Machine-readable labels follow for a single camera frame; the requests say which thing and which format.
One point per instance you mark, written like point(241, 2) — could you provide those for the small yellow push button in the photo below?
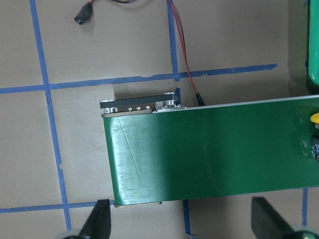
point(315, 139)

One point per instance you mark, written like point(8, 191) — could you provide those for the green conveyor belt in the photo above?
point(212, 151)

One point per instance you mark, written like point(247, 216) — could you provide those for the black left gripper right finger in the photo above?
point(266, 222)

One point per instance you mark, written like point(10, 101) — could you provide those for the green plastic tray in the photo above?
point(314, 41)

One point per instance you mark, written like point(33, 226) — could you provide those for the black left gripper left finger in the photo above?
point(98, 224)

